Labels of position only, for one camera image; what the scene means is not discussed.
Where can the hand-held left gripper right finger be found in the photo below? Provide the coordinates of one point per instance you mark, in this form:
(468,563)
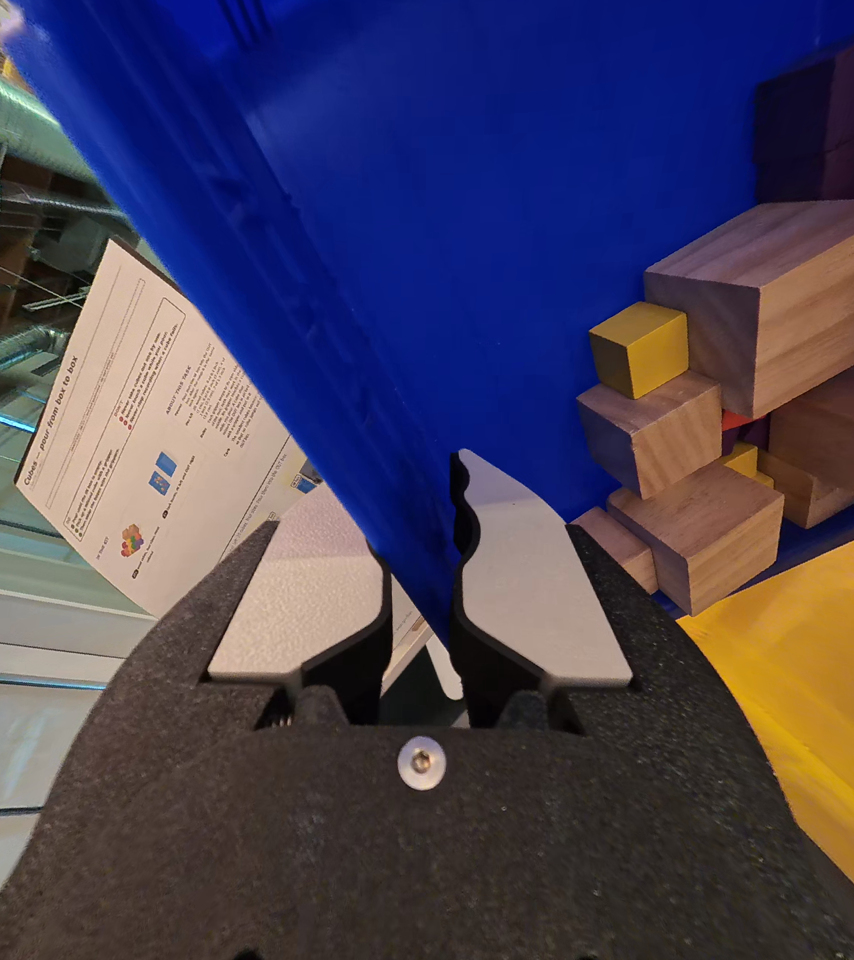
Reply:
(539,600)

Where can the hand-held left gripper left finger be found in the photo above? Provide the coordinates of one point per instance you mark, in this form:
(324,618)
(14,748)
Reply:
(292,600)

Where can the yellow plastic box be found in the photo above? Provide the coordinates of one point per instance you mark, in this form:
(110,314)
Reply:
(832,675)

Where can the pile of wooden cubes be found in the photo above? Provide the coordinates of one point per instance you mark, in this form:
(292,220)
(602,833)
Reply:
(772,300)

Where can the blue plastic box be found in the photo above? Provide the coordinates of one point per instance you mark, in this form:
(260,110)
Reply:
(434,225)

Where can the white printed instruction sheet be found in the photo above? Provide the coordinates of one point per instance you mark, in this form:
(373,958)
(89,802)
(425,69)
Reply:
(134,420)

